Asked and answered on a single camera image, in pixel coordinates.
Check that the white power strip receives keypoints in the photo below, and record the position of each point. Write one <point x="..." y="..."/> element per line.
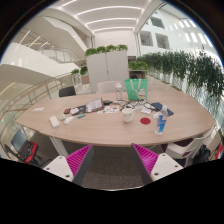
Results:
<point x="54" y="121"/>

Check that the green tote bag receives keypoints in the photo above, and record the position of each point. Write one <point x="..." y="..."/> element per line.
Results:
<point x="136" y="89"/>

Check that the wooden planter with plants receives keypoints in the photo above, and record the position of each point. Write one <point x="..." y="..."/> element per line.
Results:
<point x="138" y="70"/>

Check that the black and red office chair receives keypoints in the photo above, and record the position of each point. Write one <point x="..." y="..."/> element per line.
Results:
<point x="26" y="150"/>

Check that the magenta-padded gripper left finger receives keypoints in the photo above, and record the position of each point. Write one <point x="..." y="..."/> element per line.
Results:
<point x="77" y="160"/>

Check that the flat round red coaster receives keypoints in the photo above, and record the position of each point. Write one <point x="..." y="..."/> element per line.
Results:
<point x="145" y="121"/>

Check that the clear tumbler with white lid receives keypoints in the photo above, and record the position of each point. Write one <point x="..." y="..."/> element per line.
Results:
<point x="118" y="91"/>

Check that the white computer mouse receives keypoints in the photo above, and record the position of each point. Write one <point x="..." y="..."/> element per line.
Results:
<point x="68" y="120"/>

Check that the clear blue-labelled water bottle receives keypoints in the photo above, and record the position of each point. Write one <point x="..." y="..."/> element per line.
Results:
<point x="160" y="125"/>

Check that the dark blue keyboard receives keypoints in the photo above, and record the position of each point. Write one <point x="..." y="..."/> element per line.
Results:
<point x="162" y="108"/>

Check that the white cabinet topped with plants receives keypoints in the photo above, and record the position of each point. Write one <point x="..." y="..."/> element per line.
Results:
<point x="107" y="68"/>

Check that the small planter with green plants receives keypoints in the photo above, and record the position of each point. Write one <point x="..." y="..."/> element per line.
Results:
<point x="83" y="75"/>

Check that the white and maroon chair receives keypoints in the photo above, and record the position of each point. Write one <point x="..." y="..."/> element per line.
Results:
<point x="181" y="148"/>

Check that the open white booklet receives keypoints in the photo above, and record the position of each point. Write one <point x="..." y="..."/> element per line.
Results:
<point x="94" y="105"/>

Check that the colourful sticker sheet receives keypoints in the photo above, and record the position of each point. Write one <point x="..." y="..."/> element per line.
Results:
<point x="109" y="109"/>

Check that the white paper slip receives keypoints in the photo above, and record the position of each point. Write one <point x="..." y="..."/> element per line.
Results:
<point x="38" y="109"/>

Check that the white ceramic mug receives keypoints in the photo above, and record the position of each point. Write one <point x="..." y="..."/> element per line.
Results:
<point x="127" y="115"/>

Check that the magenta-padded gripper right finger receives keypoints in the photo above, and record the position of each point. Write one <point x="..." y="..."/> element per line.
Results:
<point x="147" y="159"/>

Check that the small black box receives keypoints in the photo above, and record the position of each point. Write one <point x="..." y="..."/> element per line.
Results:
<point x="107" y="102"/>

